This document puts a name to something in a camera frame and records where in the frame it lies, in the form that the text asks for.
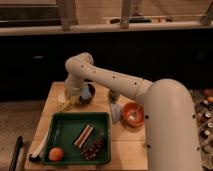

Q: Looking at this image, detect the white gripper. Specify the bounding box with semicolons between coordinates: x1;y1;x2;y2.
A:
65;78;84;99

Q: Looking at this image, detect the yellow banana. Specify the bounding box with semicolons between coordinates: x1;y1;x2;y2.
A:
58;99;78;112

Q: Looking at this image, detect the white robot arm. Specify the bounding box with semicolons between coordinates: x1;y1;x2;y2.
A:
65;53;203;171

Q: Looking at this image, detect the white cloth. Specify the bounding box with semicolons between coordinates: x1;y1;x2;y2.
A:
110;103;122;124

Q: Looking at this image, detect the green plastic tray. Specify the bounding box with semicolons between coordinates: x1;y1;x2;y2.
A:
42;112;111;166

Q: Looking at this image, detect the silver spoon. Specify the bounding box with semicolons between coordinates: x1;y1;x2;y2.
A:
129;107;140;120

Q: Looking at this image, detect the orange bowl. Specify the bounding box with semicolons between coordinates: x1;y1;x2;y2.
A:
122;102;144;128

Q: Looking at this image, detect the dark grape bunch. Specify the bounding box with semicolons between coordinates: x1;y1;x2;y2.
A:
82;138;104;160

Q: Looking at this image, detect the orange fruit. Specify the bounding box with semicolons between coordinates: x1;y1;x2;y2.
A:
49;147;64;161

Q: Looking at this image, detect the spice bottles group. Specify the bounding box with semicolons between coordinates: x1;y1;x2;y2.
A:
195;89;213;154

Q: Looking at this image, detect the black handle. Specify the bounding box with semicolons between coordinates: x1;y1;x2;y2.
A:
9;136;23;171

